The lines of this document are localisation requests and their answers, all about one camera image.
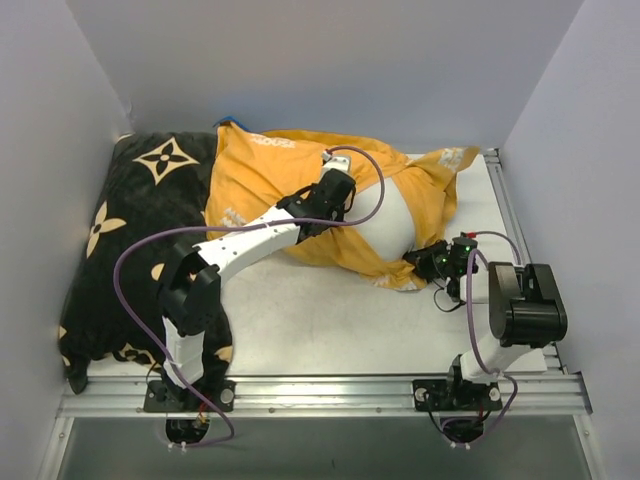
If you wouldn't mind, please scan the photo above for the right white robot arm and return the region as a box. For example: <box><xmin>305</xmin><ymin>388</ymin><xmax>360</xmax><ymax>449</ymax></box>
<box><xmin>404</xmin><ymin>231</ymin><xmax>568</xmax><ymax>409</ymax></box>

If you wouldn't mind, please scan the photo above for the aluminium front rail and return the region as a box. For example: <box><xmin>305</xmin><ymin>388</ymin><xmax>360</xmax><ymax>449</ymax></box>
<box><xmin>57</xmin><ymin>373</ymin><xmax>592</xmax><ymax>420</ymax></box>

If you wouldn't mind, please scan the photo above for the white pillow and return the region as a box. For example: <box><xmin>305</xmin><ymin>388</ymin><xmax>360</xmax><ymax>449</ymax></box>
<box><xmin>345</xmin><ymin>177</ymin><xmax>415</xmax><ymax>262</ymax></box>

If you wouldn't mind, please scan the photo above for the aluminium rail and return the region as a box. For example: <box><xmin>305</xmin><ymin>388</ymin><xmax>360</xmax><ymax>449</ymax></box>
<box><xmin>480</xmin><ymin>149</ymin><xmax>581</xmax><ymax>375</ymax></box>
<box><xmin>57</xmin><ymin>373</ymin><xmax>592</xmax><ymax>420</ymax></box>

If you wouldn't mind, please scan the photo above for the black patterned plush cushion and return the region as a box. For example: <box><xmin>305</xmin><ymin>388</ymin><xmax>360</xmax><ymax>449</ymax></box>
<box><xmin>59</xmin><ymin>132</ymin><xmax>218</xmax><ymax>394</ymax></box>

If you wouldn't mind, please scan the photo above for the aluminium right side rail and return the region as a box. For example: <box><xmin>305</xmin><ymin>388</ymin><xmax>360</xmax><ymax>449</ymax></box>
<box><xmin>480</xmin><ymin>149</ymin><xmax>581</xmax><ymax>375</ymax></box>

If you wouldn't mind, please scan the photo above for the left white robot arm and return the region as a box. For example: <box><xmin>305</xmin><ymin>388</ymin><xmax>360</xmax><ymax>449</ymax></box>
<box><xmin>158</xmin><ymin>168</ymin><xmax>355</xmax><ymax>411</ymax></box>

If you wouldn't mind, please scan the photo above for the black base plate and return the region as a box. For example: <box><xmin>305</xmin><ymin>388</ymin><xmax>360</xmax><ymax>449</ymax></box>
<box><xmin>142</xmin><ymin>379</ymin><xmax>236</xmax><ymax>413</ymax></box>
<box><xmin>412</xmin><ymin>379</ymin><xmax>503</xmax><ymax>413</ymax></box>

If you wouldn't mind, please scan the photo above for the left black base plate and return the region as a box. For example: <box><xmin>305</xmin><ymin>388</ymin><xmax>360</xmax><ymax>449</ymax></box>
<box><xmin>142</xmin><ymin>379</ymin><xmax>236</xmax><ymax>413</ymax></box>

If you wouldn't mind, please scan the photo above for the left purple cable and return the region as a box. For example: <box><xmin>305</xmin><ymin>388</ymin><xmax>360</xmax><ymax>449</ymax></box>
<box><xmin>112</xmin><ymin>145</ymin><xmax>386</xmax><ymax>447</ymax></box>

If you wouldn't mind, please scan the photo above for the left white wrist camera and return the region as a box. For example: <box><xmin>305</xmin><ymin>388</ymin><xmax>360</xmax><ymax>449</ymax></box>
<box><xmin>321</xmin><ymin>151</ymin><xmax>351</xmax><ymax>174</ymax></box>

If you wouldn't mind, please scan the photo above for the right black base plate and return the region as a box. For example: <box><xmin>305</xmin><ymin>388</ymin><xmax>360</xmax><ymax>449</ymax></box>
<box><xmin>412</xmin><ymin>379</ymin><xmax>503</xmax><ymax>413</ymax></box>

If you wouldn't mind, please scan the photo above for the blue and yellow pillowcase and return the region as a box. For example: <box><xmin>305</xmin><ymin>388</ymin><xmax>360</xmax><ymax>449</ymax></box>
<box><xmin>204</xmin><ymin>117</ymin><xmax>481</xmax><ymax>292</ymax></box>

